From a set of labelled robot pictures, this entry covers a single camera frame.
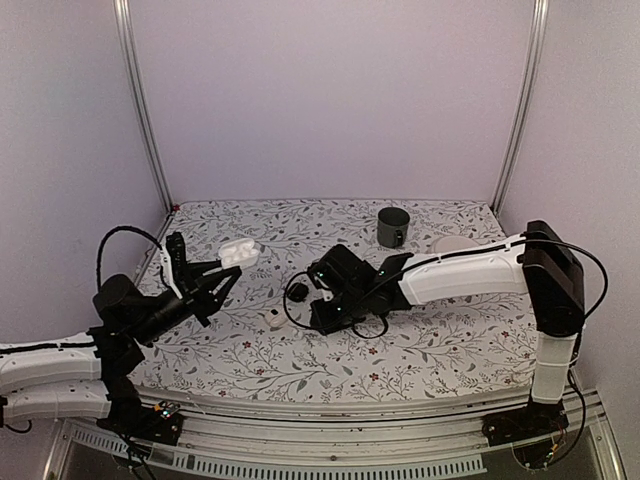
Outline beige plate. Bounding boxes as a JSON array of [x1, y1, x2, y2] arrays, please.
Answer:
[[428, 235, 479, 255]]

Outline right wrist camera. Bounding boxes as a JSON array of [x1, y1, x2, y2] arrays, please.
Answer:
[[307, 260, 340, 301]]

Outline right aluminium frame post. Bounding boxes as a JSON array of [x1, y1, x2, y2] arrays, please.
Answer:
[[491, 0, 550, 217]]

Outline left camera cable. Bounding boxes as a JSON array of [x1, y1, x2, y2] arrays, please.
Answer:
[[95, 224, 166, 291]]

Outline cream earbud case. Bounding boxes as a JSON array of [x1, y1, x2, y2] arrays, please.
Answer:
[[265, 308, 287, 328]]

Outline aluminium frame post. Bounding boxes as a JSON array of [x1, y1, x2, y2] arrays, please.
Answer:
[[491, 0, 550, 217], [113, 0, 174, 214]]

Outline camera cable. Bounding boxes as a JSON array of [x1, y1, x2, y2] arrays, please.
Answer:
[[95, 224, 166, 291], [282, 238, 611, 401]]

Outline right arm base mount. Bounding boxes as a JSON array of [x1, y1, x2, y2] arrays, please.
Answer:
[[481, 400, 569, 446]]

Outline aluminium front rail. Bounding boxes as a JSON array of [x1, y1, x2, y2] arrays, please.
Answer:
[[43, 387, 630, 479]]

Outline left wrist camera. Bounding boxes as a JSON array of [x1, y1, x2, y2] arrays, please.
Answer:
[[160, 231, 186, 299]]

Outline left aluminium frame post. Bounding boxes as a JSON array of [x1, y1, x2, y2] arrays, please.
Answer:
[[113, 0, 174, 214]]

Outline black earbud case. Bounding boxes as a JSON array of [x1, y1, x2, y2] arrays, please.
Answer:
[[286, 282, 309, 303]]

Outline dark green mug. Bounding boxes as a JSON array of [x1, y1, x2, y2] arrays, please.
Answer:
[[377, 207, 410, 249]]

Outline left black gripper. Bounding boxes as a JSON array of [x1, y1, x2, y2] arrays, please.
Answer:
[[130, 258, 241, 346]]

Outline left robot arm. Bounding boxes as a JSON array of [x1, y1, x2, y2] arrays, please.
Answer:
[[1, 261, 242, 445]]

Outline white earbud case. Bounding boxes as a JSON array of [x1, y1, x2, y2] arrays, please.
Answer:
[[218, 238, 260, 269]]

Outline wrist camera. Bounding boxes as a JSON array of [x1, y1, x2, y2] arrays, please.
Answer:
[[160, 231, 186, 299], [307, 260, 340, 301]]

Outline right camera cable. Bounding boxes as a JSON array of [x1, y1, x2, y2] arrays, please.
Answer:
[[282, 238, 611, 401]]

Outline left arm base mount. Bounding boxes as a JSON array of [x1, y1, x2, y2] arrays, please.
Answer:
[[96, 399, 184, 446]]

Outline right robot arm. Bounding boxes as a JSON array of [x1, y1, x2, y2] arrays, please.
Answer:
[[306, 220, 586, 436]]

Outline floral table cloth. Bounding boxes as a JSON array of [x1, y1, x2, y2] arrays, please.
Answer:
[[131, 199, 538, 403]]

